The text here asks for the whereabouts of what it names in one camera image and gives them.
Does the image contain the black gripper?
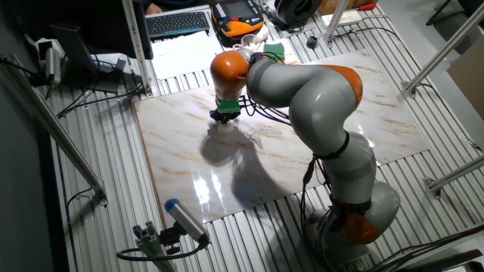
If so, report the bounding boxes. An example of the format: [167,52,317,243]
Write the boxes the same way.
[209,110,242,125]

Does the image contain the green and yellow sponge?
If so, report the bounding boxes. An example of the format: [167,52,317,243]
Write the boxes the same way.
[263,42,287,61]

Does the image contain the marble pattern board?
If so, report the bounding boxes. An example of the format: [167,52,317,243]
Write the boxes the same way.
[132,48,430,230]

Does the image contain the white paper sheet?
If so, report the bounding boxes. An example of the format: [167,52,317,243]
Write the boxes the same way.
[150,30,224,81]

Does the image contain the clear glass jug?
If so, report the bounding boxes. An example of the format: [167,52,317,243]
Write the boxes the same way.
[232,33,262,52]

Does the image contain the orange and white cloth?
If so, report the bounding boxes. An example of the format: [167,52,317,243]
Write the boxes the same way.
[260,37,299,65]

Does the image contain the orange and black teach pendant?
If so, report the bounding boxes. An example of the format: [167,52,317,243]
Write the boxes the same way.
[210,0,265,39]

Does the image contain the white rounded object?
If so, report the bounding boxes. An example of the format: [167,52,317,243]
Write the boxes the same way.
[252,25,270,42]

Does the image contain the black computer keyboard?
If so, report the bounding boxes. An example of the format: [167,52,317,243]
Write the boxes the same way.
[145,11,211,39]

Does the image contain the black round reel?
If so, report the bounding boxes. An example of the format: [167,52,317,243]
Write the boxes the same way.
[272,0,323,31]

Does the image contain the short aluminium profile stub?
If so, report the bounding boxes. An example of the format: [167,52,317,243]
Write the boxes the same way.
[132,221,178,272]

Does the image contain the brown cardboard box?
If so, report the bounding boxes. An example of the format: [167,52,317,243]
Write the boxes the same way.
[317,0,379,16]

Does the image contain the white power strip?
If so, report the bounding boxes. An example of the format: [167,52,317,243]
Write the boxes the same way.
[321,10,363,27]

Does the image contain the black monitor stand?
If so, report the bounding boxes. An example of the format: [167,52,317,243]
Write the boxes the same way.
[48,23,133,94]

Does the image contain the long slanted aluminium beam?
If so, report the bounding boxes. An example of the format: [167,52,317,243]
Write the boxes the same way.
[0,52,109,207]

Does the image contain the black computer monitor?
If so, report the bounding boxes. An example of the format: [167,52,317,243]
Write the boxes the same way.
[22,0,154,61]

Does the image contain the brown cardboard panel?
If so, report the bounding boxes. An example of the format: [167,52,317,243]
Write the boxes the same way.
[445,36,484,122]

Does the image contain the black flat bar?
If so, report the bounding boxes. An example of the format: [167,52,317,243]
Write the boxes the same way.
[392,248,484,272]

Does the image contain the black office chair base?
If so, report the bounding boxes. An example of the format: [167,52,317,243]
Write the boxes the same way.
[425,0,484,27]

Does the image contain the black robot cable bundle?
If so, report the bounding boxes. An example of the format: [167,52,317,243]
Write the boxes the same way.
[237,51,341,272]

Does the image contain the silver camera with blue cap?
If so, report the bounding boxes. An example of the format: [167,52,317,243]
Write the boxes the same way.
[164,198,211,246]

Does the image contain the aluminium frame post by monitor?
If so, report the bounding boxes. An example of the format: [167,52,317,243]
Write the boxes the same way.
[120,0,153,95]

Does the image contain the black monitor cables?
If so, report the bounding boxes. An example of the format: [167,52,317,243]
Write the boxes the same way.
[56,81,144,119]

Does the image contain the black camera clamp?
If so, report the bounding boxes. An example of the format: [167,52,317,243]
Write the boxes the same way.
[158,222,186,256]

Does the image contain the aluminium frame post by power strip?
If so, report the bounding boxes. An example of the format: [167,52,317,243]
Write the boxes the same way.
[321,0,349,48]

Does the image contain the black camera cable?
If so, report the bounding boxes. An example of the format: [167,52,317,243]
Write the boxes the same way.
[116,241,209,262]

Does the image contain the silver camera on white mount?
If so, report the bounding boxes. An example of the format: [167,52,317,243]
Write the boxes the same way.
[36,37,64,86]

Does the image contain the thin black hanging cable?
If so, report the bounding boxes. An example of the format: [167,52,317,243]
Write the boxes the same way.
[66,187,94,272]

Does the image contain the slanted aluminium beam with bracket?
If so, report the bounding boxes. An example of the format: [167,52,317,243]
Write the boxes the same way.
[400,2,484,99]

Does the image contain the low aluminium beam with bracket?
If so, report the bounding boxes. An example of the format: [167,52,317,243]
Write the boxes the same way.
[422,154,484,200]

